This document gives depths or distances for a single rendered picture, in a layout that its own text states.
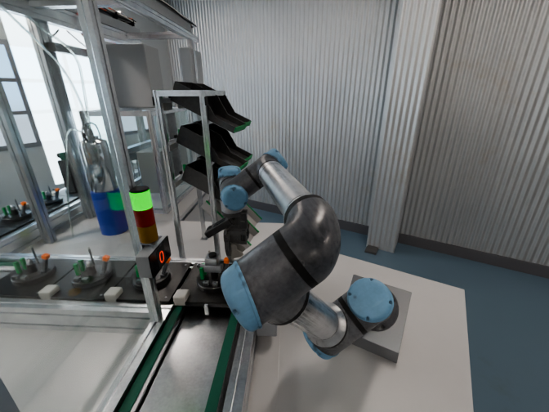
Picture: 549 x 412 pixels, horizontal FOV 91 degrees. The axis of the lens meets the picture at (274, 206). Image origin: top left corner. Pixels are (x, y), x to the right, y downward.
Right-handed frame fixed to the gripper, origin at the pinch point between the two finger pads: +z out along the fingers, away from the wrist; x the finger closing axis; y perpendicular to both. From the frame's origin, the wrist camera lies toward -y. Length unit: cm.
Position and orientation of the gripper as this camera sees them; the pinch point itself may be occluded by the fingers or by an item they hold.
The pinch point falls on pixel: (229, 259)
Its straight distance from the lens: 105.3
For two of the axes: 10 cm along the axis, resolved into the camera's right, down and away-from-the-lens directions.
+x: 0.5, -3.8, 9.2
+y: 10.0, 0.1, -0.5
